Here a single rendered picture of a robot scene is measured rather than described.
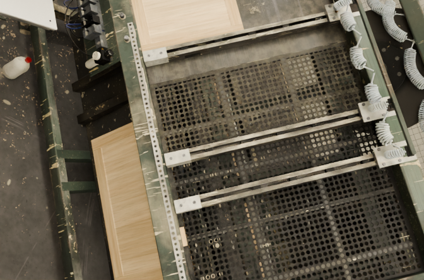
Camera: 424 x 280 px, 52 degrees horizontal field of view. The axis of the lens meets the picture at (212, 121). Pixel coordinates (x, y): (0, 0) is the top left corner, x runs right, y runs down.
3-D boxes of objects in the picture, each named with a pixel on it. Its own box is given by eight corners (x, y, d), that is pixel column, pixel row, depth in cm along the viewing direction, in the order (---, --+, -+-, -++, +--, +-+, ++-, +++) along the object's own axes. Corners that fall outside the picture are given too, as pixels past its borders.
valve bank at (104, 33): (56, -10, 242) (86, -31, 231) (76, -1, 254) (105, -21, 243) (69, 72, 230) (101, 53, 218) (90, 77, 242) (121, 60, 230)
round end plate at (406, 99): (299, 38, 297) (421, -18, 259) (302, 40, 302) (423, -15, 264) (334, 150, 276) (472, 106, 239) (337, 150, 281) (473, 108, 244)
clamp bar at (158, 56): (143, 53, 236) (135, 33, 213) (353, 7, 243) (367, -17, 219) (147, 70, 234) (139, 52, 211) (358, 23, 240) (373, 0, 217)
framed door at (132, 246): (93, 140, 273) (91, 140, 271) (160, 110, 247) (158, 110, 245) (118, 289, 250) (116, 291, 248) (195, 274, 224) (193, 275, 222)
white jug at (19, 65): (0, 63, 265) (21, 50, 255) (15, 66, 273) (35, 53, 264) (2, 77, 262) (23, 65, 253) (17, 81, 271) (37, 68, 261)
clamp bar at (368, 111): (164, 152, 222) (158, 142, 199) (385, 101, 228) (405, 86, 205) (168, 171, 219) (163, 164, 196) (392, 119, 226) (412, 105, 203)
